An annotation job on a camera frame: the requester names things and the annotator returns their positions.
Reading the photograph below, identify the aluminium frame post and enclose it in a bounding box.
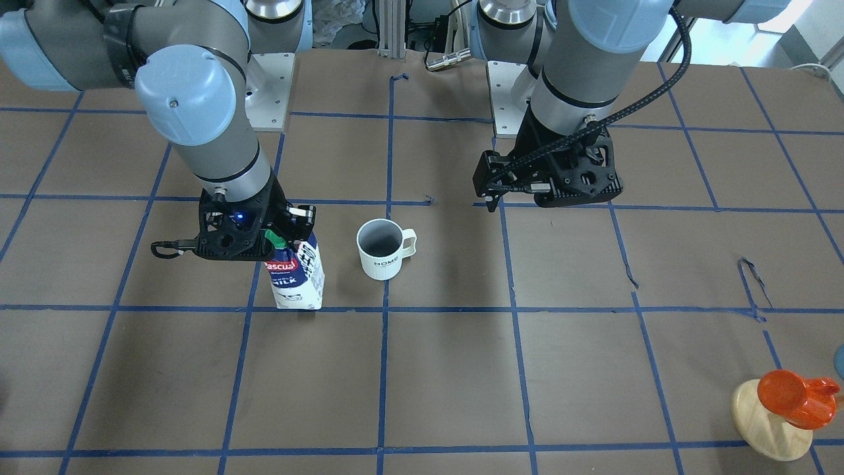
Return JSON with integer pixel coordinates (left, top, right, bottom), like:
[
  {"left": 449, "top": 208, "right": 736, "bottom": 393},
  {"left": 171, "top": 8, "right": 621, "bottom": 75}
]
[{"left": 372, "top": 1, "right": 409, "bottom": 62}]

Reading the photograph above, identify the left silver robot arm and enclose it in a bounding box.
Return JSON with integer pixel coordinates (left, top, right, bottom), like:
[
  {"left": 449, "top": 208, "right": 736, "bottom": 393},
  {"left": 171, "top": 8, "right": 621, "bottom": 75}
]
[{"left": 470, "top": 1, "right": 789, "bottom": 212}]

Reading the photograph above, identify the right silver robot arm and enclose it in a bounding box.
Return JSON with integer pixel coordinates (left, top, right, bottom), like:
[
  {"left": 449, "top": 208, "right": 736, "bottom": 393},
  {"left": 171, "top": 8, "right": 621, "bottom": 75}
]
[{"left": 2, "top": 1, "right": 316, "bottom": 261}]

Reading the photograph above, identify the orange mug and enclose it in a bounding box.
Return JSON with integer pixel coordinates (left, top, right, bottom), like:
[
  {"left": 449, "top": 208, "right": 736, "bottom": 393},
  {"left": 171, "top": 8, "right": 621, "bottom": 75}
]
[{"left": 756, "top": 369, "right": 841, "bottom": 430}]

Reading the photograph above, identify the blue mug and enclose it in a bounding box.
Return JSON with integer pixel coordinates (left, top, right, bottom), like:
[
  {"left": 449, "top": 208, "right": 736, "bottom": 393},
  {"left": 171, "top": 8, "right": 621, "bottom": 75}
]
[{"left": 833, "top": 344, "right": 844, "bottom": 379}]

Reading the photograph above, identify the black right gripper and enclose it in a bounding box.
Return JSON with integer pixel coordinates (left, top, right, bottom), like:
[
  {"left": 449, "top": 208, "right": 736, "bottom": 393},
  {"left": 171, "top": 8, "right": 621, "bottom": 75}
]
[{"left": 195, "top": 175, "right": 317, "bottom": 261}]

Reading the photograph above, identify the blue white milk carton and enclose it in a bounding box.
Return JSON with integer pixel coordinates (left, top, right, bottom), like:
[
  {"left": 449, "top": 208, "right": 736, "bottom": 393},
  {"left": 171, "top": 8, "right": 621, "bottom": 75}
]
[{"left": 264, "top": 234, "right": 325, "bottom": 310}]

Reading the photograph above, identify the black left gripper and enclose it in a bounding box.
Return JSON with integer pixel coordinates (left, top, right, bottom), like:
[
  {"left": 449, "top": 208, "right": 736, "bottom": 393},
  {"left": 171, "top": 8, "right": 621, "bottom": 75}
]
[{"left": 472, "top": 127, "right": 624, "bottom": 213}]

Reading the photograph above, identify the white ceramic mug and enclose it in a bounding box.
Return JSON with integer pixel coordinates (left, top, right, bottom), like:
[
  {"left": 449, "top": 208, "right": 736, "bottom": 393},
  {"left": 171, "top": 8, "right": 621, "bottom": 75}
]
[{"left": 355, "top": 218, "right": 418, "bottom": 282}]

